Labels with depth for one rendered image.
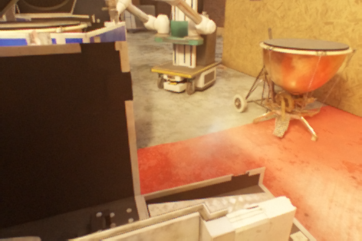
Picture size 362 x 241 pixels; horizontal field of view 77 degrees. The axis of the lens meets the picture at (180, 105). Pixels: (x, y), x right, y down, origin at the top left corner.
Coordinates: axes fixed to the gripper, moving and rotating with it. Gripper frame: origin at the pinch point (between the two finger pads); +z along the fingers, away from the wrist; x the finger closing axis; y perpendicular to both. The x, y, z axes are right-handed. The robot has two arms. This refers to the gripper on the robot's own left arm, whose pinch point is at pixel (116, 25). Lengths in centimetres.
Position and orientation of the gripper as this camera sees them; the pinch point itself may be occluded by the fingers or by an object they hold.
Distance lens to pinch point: 233.7
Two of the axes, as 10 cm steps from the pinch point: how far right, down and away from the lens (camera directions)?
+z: 1.7, 9.1, 3.9
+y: 9.8, -1.7, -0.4
